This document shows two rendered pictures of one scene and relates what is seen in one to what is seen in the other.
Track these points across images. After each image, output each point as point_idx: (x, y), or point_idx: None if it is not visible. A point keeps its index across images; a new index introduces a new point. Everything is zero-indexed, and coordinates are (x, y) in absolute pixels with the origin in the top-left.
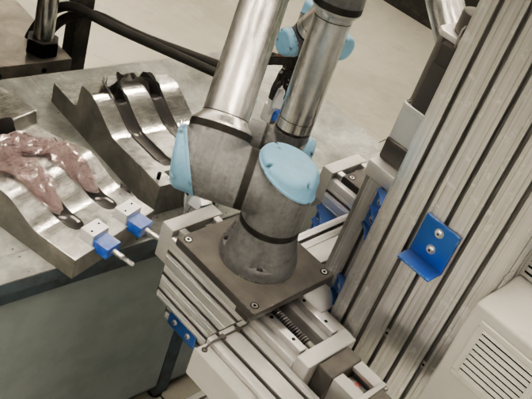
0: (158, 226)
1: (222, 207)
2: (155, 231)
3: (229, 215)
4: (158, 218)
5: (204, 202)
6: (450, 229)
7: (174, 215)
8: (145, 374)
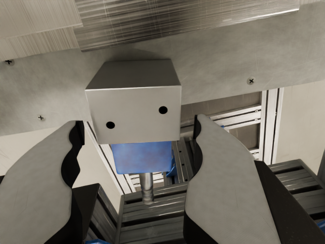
0: (11, 98)
1: (258, 52)
2: (0, 117)
3: (251, 92)
4: (14, 68)
5: (154, 129)
6: None
7: (74, 63)
8: None
